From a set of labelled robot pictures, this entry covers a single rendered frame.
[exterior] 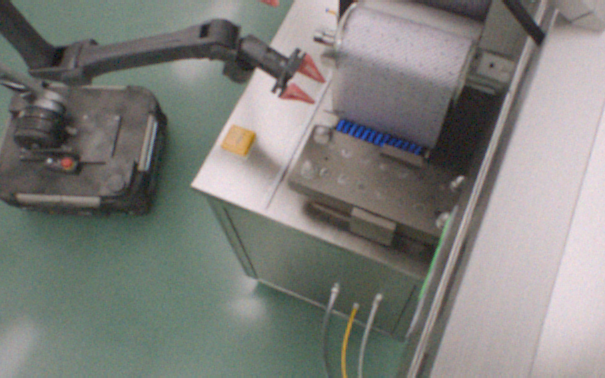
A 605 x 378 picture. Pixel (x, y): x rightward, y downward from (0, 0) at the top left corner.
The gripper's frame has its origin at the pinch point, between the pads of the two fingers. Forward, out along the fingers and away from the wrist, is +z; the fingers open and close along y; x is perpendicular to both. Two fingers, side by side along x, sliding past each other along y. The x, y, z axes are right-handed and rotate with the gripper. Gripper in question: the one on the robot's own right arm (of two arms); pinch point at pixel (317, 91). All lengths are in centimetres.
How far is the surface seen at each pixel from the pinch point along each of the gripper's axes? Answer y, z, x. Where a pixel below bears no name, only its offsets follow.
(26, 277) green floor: 64, -47, -143
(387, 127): 0.2, 17.8, 3.5
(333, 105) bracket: -7.2, 8.0, -15.1
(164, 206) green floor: 15, -14, -129
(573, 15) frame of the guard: 12, 11, 69
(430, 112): -0.3, 20.3, 17.6
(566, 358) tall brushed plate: 44, 34, 56
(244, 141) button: 11.2, -7.0, -22.8
